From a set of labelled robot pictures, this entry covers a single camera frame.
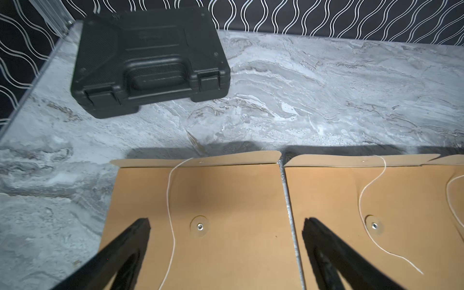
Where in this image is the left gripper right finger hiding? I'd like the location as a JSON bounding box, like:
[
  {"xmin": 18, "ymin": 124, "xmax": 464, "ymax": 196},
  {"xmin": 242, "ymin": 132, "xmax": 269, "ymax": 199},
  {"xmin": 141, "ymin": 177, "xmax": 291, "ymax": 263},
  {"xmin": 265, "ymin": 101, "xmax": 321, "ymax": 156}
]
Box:
[{"xmin": 302, "ymin": 217, "xmax": 402, "ymax": 290}]

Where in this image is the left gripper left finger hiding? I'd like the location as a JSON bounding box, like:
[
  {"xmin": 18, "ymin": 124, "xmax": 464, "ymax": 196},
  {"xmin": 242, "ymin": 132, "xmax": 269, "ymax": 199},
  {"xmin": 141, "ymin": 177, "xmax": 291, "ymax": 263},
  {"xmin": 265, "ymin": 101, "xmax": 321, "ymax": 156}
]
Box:
[{"xmin": 54, "ymin": 218, "xmax": 151, "ymax": 290}]

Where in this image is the white closure string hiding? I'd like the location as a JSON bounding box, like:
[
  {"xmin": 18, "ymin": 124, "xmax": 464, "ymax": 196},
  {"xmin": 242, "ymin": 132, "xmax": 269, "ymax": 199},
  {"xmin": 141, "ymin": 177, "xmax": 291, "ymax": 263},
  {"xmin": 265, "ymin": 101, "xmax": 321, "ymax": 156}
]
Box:
[{"xmin": 358, "ymin": 155, "xmax": 425, "ymax": 276}]

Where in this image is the brown file bag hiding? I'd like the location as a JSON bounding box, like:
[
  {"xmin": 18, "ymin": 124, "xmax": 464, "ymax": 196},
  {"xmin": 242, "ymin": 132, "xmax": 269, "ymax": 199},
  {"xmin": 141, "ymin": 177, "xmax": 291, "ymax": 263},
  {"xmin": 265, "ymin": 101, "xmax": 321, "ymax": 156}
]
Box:
[
  {"xmin": 101, "ymin": 151, "xmax": 301, "ymax": 290},
  {"xmin": 424, "ymin": 155, "xmax": 464, "ymax": 240},
  {"xmin": 285, "ymin": 153, "xmax": 464, "ymax": 290}
]

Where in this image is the bag white string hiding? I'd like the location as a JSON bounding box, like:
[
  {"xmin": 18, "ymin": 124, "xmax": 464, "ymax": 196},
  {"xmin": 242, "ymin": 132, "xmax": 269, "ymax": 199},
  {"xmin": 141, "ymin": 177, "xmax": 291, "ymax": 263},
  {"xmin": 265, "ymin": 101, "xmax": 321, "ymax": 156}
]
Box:
[
  {"xmin": 157, "ymin": 156, "xmax": 195, "ymax": 290},
  {"xmin": 445, "ymin": 173, "xmax": 464, "ymax": 229}
]

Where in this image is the black plastic tool case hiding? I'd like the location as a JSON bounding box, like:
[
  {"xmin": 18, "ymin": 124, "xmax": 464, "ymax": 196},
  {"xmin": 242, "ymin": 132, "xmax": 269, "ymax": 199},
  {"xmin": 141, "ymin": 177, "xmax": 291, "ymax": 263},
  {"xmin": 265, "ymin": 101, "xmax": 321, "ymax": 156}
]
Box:
[{"xmin": 70, "ymin": 7, "xmax": 231, "ymax": 119}]

